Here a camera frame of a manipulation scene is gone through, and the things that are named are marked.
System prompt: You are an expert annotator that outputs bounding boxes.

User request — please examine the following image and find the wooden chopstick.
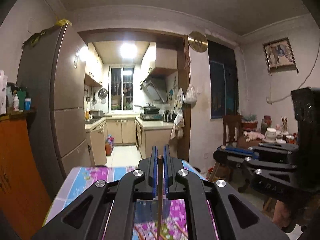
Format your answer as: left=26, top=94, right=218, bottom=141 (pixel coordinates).
left=156, top=155, right=163, bottom=240

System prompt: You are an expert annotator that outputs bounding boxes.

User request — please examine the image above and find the kitchen window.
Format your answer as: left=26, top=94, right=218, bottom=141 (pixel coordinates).
left=109, top=66, right=135, bottom=111

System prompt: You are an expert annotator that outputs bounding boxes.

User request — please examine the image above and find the stack of white bowls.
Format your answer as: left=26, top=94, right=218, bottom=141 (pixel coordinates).
left=265, top=127, right=277, bottom=141

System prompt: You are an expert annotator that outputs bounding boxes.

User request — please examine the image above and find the dark wooden dining table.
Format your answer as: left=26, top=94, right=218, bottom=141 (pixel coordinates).
left=236, top=131, right=298, bottom=149

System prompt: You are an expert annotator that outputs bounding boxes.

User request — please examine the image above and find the wooden chair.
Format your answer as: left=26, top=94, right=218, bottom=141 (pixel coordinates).
left=222, top=115, right=242, bottom=147

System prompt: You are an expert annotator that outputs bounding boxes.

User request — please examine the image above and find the blue perforated utensil holder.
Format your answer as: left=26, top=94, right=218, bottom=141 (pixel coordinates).
left=135, top=199, right=171, bottom=224

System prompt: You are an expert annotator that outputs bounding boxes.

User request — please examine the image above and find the floral striped tablecloth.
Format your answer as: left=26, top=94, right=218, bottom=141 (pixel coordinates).
left=34, top=156, right=218, bottom=239

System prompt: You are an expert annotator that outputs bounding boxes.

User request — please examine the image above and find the dark window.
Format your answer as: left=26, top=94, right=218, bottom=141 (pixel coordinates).
left=208, top=41, right=239, bottom=119

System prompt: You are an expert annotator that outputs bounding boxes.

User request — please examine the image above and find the hanging towel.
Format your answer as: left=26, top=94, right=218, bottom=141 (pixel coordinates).
left=170, top=109, right=185, bottom=140

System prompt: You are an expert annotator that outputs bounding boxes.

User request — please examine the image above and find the orange wooden cabinet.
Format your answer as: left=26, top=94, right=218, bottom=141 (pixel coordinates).
left=1, top=116, right=52, bottom=239

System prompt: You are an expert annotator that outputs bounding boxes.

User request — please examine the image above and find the hanging white plastic bag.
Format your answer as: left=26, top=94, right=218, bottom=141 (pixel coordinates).
left=184, top=83, right=197, bottom=105

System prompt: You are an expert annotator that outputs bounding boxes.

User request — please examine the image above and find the framed elephant picture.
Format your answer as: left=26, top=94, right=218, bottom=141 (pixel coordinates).
left=263, top=37, right=299, bottom=74

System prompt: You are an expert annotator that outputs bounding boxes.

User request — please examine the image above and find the electric kettle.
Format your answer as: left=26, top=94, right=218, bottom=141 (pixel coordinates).
left=163, top=110, right=172, bottom=122

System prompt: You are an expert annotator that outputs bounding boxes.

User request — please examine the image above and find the black wok on stove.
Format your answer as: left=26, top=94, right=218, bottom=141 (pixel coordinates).
left=135, top=103, right=160, bottom=114

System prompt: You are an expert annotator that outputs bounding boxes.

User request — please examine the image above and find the range hood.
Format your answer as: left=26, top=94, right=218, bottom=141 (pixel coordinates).
left=140, top=77, right=168, bottom=103

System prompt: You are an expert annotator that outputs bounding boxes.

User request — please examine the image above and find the blue lidded cup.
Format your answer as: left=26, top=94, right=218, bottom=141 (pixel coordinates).
left=24, top=98, right=31, bottom=111

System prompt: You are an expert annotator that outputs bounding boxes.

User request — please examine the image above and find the white medicine bottle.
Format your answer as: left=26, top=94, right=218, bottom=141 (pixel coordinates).
left=13, top=94, right=20, bottom=112

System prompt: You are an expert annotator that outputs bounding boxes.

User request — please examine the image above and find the green container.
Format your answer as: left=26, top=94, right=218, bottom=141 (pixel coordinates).
left=17, top=90, right=27, bottom=111

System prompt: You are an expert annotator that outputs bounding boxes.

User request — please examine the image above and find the brown refrigerator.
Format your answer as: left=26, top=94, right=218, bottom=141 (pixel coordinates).
left=17, top=24, right=91, bottom=198

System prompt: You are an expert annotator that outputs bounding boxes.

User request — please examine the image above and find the round gold wall clock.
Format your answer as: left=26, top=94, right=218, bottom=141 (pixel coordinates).
left=188, top=31, right=208, bottom=53

